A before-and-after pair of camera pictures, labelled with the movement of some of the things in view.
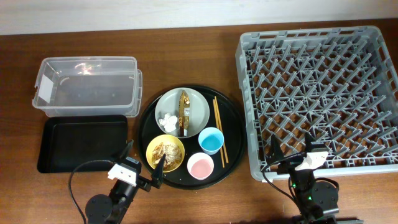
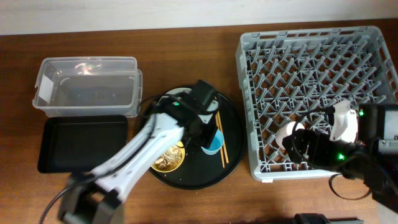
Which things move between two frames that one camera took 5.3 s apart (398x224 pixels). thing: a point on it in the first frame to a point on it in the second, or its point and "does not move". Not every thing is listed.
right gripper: x=290 y=163 to x=317 y=139
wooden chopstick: x=217 y=126 does not move
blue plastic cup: x=211 y=140 does not move
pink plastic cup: x=200 y=166 to x=286 y=129
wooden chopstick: x=221 y=129 does not move
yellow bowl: x=168 y=145 does not move
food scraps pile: x=173 y=156 does not move
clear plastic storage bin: x=81 y=86 does not move
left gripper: x=146 y=184 to x=208 y=134
